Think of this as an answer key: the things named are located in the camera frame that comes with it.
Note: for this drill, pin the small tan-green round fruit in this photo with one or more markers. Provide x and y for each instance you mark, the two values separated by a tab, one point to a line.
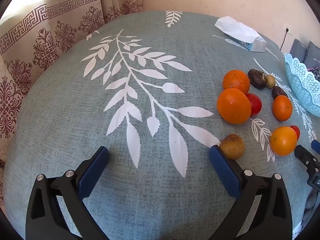
270	81

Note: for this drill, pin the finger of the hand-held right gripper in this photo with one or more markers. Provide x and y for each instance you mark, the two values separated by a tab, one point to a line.
316	147
303	154

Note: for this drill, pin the grey upholstered bed frame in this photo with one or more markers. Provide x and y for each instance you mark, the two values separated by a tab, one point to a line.
298	50

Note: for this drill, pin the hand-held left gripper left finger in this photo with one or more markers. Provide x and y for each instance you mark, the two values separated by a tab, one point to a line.
92	175

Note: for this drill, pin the blue tissue pack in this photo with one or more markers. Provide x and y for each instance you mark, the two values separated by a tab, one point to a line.
240	30

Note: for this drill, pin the large orange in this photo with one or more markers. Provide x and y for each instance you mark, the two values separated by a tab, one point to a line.
233	106

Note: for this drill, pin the brown speckled round fruit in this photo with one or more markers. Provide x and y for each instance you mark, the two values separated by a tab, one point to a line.
233	146

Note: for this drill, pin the grey cushion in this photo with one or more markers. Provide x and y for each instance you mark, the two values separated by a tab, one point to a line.
313	53

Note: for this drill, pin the light blue lattice basket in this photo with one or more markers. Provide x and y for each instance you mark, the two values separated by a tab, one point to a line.
300	80

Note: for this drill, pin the leopard print blanket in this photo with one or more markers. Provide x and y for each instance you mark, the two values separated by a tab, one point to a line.
315	73

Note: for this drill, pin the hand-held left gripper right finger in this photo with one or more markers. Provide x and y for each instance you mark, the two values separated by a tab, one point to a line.
225	175

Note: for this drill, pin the beige patterned curtain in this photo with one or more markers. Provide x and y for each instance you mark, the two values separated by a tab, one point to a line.
25	55

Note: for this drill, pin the white wall socket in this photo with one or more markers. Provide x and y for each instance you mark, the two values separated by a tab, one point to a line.
288	29

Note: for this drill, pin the dark brown wrinkled fruit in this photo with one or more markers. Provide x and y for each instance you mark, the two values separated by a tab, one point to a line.
278	91
257	79

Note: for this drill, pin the red tomato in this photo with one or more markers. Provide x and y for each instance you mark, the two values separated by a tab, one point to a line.
296	130
256	104

